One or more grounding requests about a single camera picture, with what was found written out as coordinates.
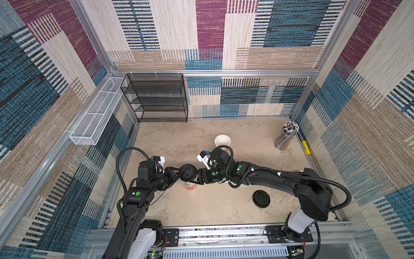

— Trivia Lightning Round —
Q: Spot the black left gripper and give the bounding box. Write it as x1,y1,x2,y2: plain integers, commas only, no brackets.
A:
151,168,184,194

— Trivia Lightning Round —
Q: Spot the black cup lid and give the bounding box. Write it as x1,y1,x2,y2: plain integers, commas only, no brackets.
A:
179,164,197,182
252,190,271,208

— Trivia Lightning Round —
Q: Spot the paper milk tea cup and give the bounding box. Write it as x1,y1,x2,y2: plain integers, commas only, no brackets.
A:
184,182,197,191
215,134,231,147

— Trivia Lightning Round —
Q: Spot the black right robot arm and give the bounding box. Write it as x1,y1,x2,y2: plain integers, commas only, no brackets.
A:
181,146,352,259

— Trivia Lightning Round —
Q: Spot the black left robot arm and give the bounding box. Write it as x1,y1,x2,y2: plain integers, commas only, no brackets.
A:
102,147,179,259

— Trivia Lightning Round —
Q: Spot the yellow marker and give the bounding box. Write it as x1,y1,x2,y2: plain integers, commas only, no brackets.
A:
302,140,311,155

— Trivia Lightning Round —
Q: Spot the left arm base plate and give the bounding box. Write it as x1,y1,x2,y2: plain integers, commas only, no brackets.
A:
161,228,180,248

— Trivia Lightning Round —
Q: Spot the black wire shelf rack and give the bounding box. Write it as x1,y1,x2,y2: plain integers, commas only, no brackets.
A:
121,73,189,123

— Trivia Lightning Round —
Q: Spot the white mesh wall basket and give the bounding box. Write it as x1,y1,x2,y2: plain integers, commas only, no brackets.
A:
70,77,124,146

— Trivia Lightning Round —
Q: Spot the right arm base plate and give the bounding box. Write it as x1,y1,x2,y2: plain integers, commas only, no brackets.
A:
264,225,314,243

